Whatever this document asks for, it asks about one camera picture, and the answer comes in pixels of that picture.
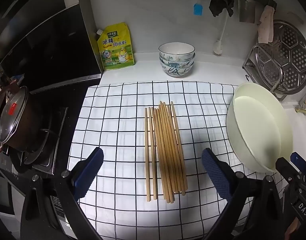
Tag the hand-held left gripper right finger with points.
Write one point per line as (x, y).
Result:
(216, 173)

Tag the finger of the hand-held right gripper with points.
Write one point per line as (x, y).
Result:
(287, 170)
(301, 161)

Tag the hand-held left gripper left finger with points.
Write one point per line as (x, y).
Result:
(89, 172)

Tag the large cream plastic basin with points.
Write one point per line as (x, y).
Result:
(255, 130)

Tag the pile of wooden chopsticks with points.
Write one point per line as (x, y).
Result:
(165, 155)

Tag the black gas stove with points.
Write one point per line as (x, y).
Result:
(54, 140)

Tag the white black-checked cloth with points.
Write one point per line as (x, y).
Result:
(113, 120)

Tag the dark cooking pot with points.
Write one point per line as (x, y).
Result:
(33, 127)

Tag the glass pot lid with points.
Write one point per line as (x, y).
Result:
(12, 115)

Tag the small black hex key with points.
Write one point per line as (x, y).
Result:
(247, 77)

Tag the round perforated steel steamer plate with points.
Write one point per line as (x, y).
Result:
(290, 57)

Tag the blue floral ceramic bowl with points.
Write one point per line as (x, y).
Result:
(176, 70)
(167, 60)
(176, 48)

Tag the yellow seasoning pouch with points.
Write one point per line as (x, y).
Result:
(116, 50)

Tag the black range hood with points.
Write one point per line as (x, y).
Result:
(55, 50)

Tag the pink hanging rag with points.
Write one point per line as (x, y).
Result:
(265, 25)

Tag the grey hanging metal blade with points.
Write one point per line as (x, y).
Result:
(247, 12)

